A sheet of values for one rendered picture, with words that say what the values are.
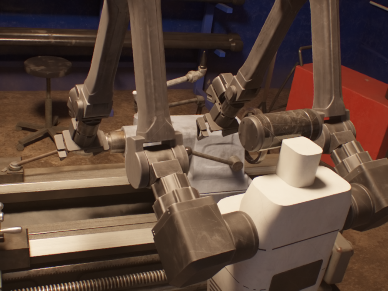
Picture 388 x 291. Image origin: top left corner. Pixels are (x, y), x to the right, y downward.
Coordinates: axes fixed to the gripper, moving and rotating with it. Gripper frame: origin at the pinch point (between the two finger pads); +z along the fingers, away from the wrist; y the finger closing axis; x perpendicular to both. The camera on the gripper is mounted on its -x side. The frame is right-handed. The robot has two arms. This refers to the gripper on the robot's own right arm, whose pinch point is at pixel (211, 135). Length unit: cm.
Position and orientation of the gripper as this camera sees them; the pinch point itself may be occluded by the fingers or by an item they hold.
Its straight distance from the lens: 164.4
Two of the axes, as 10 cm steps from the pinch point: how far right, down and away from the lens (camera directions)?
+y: -8.7, 1.3, -4.8
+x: 3.5, 8.4, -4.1
